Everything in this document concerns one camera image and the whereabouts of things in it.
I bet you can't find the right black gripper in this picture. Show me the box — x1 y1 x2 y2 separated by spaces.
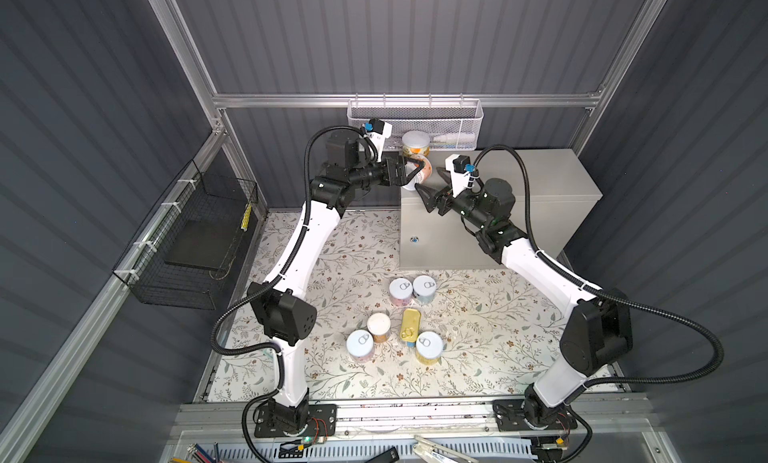
416 184 490 235

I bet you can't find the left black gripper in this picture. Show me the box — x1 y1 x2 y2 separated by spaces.
347 155 421 193

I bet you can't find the orange white pull-tab can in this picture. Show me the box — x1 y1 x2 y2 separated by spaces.
403 154 432 191

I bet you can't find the green orange peach can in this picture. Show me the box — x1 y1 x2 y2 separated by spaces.
401 130 431 156

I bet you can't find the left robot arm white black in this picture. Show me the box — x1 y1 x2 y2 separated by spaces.
248 119 424 435

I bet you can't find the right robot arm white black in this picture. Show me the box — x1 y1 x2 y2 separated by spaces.
415 178 633 429

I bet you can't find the white tube in basket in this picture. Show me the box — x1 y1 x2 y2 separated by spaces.
431 132 477 149

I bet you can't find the light blue pull-tab can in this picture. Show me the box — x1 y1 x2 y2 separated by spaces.
412 274 438 304

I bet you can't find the pink pull-tab can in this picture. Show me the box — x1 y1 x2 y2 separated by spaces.
388 278 413 307

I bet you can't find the beige metal cabinet box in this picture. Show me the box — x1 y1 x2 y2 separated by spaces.
399 149 602 271

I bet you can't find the yellow oval sardine tin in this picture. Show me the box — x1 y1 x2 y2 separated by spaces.
400 308 421 347

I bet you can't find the brown can white lid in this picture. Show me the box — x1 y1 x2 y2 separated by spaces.
366 313 391 343

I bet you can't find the yellow pull-tab can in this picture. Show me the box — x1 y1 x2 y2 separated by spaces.
416 331 444 365

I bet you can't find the pink can front left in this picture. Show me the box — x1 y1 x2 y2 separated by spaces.
346 329 375 363

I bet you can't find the yellow tag on basket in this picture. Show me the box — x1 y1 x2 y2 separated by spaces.
240 203 252 232

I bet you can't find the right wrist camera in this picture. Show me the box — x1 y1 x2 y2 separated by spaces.
445 154 479 198

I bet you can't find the white wire mesh basket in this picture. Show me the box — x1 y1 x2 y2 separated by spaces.
346 97 484 151

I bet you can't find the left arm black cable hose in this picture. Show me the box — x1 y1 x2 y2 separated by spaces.
209 125 379 463

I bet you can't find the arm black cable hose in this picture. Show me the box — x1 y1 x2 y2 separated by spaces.
473 143 725 387
209 125 379 463

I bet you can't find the black wire mesh basket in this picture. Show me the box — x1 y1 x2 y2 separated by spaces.
113 163 259 311

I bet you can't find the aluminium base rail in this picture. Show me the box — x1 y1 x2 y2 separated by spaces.
168 393 660 447

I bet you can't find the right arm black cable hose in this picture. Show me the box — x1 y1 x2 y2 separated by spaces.
473 143 725 387

